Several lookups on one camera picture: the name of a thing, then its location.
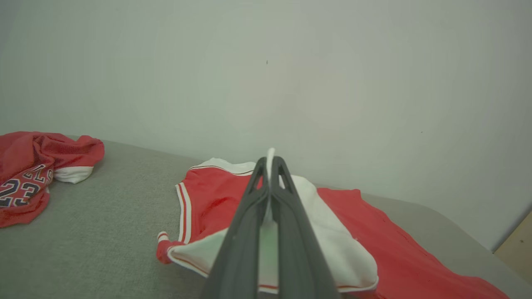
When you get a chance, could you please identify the red garment with white band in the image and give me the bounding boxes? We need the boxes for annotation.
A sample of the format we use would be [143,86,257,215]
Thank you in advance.
[0,131,105,228]

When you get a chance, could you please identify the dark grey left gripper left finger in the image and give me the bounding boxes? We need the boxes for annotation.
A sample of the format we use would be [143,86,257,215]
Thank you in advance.
[200,157,271,299]

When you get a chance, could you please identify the red jersey with striped trim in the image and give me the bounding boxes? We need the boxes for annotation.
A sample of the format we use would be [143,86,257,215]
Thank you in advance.
[156,148,511,299]

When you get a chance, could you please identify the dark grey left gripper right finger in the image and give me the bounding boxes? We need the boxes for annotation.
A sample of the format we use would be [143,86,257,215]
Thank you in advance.
[272,156,341,299]

